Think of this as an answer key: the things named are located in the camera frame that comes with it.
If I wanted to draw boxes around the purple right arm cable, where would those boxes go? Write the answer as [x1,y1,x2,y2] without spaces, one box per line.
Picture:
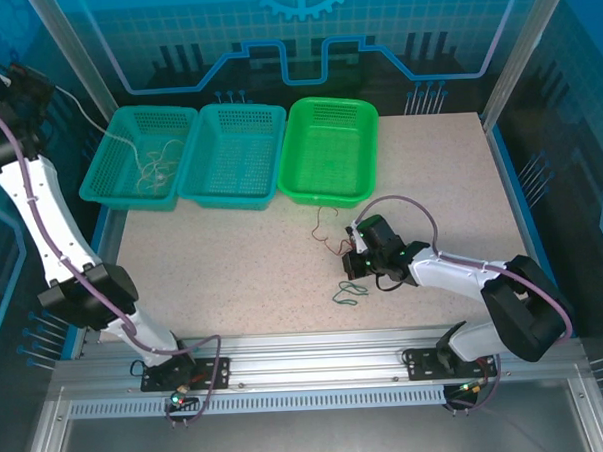
[352,187,579,420]

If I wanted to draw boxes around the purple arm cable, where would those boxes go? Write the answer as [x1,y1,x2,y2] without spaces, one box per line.
[352,187,579,420]
[0,84,226,435]

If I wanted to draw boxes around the thin green cable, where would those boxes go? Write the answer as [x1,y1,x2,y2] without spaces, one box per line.
[331,279,371,307]

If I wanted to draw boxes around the thin red cable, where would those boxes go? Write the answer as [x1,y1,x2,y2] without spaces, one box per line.
[311,204,358,260]

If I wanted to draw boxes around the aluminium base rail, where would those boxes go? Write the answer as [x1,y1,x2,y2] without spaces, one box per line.
[50,318,592,401]

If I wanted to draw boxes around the teal plastic basket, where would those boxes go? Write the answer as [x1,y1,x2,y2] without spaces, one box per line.
[172,100,292,216]
[74,102,204,216]

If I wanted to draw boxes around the thin white cable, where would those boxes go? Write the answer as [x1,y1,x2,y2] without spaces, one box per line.
[54,82,189,202]

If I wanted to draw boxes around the bright green plastic basket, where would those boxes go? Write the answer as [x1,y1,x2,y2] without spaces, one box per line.
[271,93,385,213]

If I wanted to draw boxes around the aluminium frame post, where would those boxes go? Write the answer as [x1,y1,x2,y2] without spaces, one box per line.
[24,0,124,130]
[474,0,582,133]

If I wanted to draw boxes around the slotted grey cable duct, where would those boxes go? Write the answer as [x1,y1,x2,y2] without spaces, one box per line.
[67,383,449,422]

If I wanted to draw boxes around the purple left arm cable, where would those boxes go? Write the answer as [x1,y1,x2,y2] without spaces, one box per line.
[0,84,226,435]

